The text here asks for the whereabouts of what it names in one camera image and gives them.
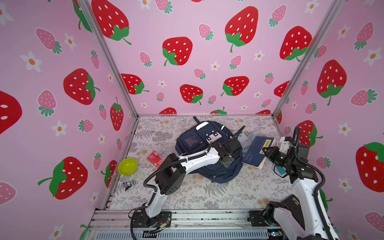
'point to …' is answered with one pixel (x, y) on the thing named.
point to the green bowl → (127, 166)
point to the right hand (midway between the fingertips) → (263, 148)
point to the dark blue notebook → (255, 156)
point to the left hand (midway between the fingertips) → (227, 157)
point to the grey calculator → (244, 140)
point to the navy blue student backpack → (201, 136)
